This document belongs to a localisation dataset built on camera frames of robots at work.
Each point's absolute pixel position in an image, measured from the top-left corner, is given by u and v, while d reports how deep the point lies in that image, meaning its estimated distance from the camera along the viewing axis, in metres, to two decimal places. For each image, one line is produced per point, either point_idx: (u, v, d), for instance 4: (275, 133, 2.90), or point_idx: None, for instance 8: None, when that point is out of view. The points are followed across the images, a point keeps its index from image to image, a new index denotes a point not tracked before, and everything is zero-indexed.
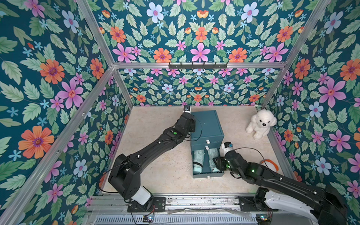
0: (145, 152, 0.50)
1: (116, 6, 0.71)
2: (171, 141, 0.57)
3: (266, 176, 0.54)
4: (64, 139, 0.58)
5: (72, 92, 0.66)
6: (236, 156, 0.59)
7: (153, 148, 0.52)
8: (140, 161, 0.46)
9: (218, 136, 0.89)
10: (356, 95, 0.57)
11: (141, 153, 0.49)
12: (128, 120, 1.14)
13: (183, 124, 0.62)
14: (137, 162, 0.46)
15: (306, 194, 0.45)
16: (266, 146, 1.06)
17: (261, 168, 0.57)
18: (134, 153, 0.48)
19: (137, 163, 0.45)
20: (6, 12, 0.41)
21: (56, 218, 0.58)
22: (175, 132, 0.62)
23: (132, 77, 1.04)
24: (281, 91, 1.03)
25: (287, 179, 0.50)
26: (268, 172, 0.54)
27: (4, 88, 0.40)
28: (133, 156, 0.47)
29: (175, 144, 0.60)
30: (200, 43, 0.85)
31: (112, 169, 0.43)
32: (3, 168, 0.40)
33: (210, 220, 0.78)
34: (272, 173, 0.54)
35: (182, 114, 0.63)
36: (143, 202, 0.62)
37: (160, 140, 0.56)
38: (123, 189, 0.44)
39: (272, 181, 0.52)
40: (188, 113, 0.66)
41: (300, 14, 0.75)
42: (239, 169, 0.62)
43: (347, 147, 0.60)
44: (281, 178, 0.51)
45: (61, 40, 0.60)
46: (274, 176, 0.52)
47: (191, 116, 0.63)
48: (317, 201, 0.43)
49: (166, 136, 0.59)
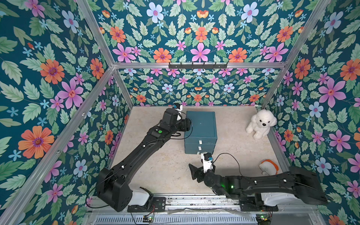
0: (131, 160, 0.46)
1: (116, 6, 0.71)
2: (156, 143, 0.53)
3: (243, 186, 0.53)
4: (64, 139, 0.58)
5: (72, 92, 0.66)
6: (215, 178, 0.54)
7: (139, 153, 0.49)
8: (125, 171, 0.44)
9: (210, 138, 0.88)
10: (356, 95, 0.57)
11: (126, 162, 0.46)
12: (128, 119, 1.15)
13: (171, 120, 0.60)
14: (122, 174, 0.43)
15: (280, 186, 0.46)
16: (266, 146, 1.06)
17: (237, 179, 0.57)
18: (118, 164, 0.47)
19: (122, 175, 0.43)
20: (6, 12, 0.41)
21: (56, 218, 0.58)
22: (160, 131, 0.57)
23: (132, 77, 1.04)
24: (281, 90, 1.03)
25: (259, 179, 0.51)
26: (244, 181, 0.54)
27: (4, 88, 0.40)
28: (116, 168, 0.44)
29: (161, 142, 0.56)
30: (200, 43, 0.85)
31: (97, 186, 0.43)
32: (3, 168, 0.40)
33: (210, 220, 0.78)
34: (247, 179, 0.54)
35: (166, 110, 0.59)
36: (142, 202, 0.62)
37: (144, 144, 0.52)
38: (114, 203, 0.42)
39: (251, 188, 0.52)
40: (172, 108, 0.61)
41: (300, 14, 0.75)
42: (222, 190, 0.58)
43: (347, 147, 0.60)
44: (256, 182, 0.51)
45: (61, 40, 0.60)
46: (250, 181, 0.53)
47: (175, 112, 0.59)
48: (289, 187, 0.44)
49: (151, 137, 0.54)
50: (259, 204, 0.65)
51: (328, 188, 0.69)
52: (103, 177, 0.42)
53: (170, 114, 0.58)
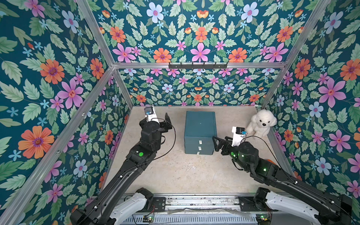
0: (105, 197, 0.41)
1: (116, 6, 0.71)
2: (136, 170, 0.46)
3: (279, 178, 0.49)
4: (64, 139, 0.58)
5: (72, 92, 0.66)
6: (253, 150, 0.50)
7: (116, 187, 0.43)
8: (98, 212, 0.39)
9: (210, 138, 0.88)
10: (356, 95, 0.57)
11: (100, 201, 0.41)
12: (128, 119, 1.15)
13: (146, 139, 0.48)
14: (95, 216, 0.39)
15: (323, 202, 0.43)
16: (266, 146, 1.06)
17: (273, 168, 0.51)
18: (91, 203, 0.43)
19: (95, 218, 0.38)
20: (6, 12, 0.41)
21: (56, 218, 0.58)
22: (140, 153, 0.49)
23: (132, 77, 1.04)
24: (281, 91, 1.03)
25: (302, 185, 0.46)
26: (281, 174, 0.49)
27: (4, 88, 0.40)
28: (89, 208, 0.40)
29: (145, 165, 0.50)
30: (200, 43, 0.85)
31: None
32: (3, 168, 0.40)
33: (210, 220, 0.78)
34: (285, 175, 0.49)
35: (143, 131, 0.48)
36: (141, 207, 0.63)
37: (121, 174, 0.45)
38: None
39: (286, 184, 0.48)
40: (151, 124, 0.50)
41: (300, 14, 0.75)
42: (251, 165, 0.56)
43: (347, 147, 0.60)
44: (296, 182, 0.47)
45: (61, 40, 0.60)
46: (289, 179, 0.48)
47: (153, 131, 0.48)
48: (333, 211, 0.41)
49: (130, 165, 0.47)
50: (261, 202, 0.65)
51: (328, 188, 0.69)
52: (75, 221, 0.38)
53: (149, 133, 0.48)
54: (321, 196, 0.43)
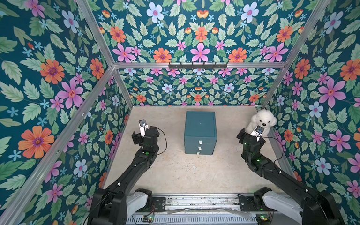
0: (124, 177, 0.49)
1: (116, 6, 0.71)
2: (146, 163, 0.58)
3: (267, 167, 0.57)
4: (64, 139, 0.58)
5: (72, 92, 0.66)
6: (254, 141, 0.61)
7: (132, 171, 0.52)
8: (121, 188, 0.45)
9: (210, 138, 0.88)
10: (356, 94, 0.57)
11: (121, 180, 0.48)
12: (128, 120, 1.14)
13: (148, 142, 0.61)
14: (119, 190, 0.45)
15: (296, 189, 0.46)
16: (266, 146, 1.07)
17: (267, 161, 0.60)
18: (113, 183, 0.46)
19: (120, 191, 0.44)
20: (6, 12, 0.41)
21: (56, 218, 0.58)
22: (146, 153, 0.63)
23: (132, 77, 1.04)
24: (281, 91, 1.03)
25: (287, 176, 0.51)
26: (271, 165, 0.57)
27: (4, 88, 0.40)
28: (112, 186, 0.46)
29: (148, 164, 0.60)
30: (200, 43, 0.85)
31: (91, 210, 0.41)
32: (3, 168, 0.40)
33: (210, 220, 0.78)
34: (273, 166, 0.56)
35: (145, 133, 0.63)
36: (143, 204, 0.63)
37: (135, 163, 0.56)
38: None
39: (271, 172, 0.55)
40: (151, 129, 0.65)
41: (300, 14, 0.75)
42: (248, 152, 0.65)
43: (347, 147, 0.60)
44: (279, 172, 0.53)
45: (61, 40, 0.60)
46: (276, 168, 0.55)
47: (154, 133, 0.63)
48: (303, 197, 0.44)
49: (139, 158, 0.59)
50: (259, 198, 0.66)
51: (328, 188, 0.69)
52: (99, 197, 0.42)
53: (151, 136, 0.62)
54: (299, 185, 0.47)
